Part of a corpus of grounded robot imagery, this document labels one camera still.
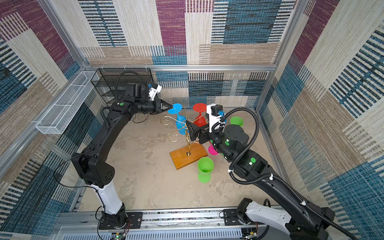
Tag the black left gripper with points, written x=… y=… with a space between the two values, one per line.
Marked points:
x=158 y=103

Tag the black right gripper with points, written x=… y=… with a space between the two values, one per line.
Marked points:
x=194 y=131

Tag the red wine glass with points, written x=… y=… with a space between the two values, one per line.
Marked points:
x=200 y=119

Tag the blue wine glass back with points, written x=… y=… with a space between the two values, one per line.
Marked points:
x=180 y=120

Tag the pink wine glass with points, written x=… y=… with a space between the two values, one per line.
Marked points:
x=212 y=150

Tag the green wine glass back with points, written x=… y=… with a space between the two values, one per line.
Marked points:
x=205 y=168

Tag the green wine glass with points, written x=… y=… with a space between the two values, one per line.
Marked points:
x=237 y=121
x=205 y=168

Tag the green wine glass front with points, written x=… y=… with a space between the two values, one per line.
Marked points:
x=237 y=121

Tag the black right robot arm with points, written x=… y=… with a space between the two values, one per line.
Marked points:
x=300 y=218

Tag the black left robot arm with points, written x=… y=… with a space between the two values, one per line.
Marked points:
x=126 y=94

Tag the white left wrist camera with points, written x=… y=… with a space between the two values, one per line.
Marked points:
x=154 y=89

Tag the wooden rack base with gold wire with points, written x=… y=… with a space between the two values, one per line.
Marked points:
x=188 y=154

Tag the black wire shelf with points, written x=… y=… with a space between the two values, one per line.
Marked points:
x=110 y=82

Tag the white wire basket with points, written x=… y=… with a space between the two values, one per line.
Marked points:
x=62 y=112

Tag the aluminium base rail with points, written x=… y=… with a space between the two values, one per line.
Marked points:
x=176 y=224

